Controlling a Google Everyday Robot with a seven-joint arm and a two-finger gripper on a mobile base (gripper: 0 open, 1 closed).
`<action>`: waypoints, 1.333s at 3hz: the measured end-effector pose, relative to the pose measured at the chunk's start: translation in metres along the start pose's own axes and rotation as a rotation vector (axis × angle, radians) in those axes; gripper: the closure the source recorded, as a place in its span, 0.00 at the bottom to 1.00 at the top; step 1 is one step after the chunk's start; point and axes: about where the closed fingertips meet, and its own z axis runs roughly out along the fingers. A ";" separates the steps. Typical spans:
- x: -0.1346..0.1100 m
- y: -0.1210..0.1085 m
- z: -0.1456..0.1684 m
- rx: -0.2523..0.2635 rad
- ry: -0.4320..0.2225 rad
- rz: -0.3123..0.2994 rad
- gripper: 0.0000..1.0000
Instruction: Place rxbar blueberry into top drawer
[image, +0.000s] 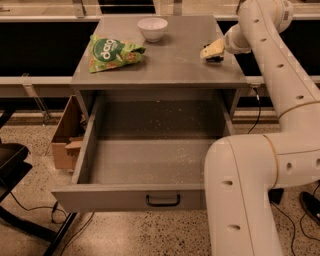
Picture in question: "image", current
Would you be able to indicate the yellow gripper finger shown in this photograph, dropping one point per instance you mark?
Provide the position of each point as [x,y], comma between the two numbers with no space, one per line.
[218,41]

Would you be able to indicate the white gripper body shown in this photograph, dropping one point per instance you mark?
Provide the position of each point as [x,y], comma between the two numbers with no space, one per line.
[230,42]

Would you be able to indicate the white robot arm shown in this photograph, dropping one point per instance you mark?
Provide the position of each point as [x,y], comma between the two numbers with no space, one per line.
[240,170]

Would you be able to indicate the open grey top drawer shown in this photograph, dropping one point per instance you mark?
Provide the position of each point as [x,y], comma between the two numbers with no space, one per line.
[137,144]

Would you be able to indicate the white ceramic bowl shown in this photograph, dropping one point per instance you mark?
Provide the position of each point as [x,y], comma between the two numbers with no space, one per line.
[153,28]

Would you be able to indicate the grey metal cabinet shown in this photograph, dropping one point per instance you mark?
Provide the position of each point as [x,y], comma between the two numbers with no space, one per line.
[171,63]

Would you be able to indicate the green snack bag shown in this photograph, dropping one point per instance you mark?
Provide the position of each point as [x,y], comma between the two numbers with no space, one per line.
[108,53]

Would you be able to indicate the black power adapter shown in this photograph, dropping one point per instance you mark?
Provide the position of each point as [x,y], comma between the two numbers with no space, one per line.
[275,195]

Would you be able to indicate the black stand base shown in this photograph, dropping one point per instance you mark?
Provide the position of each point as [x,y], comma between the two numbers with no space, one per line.
[310,205]

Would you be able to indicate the brown cardboard box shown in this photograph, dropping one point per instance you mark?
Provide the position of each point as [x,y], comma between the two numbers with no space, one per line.
[65,146]

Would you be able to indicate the black drawer handle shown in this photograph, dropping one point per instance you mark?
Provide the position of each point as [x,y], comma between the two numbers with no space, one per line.
[163,201]

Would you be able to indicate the grey metal rail frame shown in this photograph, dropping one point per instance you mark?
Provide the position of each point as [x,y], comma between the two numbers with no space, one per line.
[36,83]

